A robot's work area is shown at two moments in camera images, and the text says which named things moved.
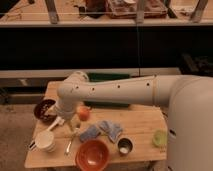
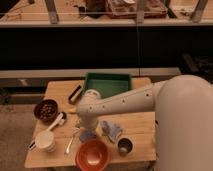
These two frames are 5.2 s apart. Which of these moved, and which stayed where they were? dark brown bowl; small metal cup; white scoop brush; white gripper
Moved: white gripper
Stayed: small metal cup; dark brown bowl; white scoop brush
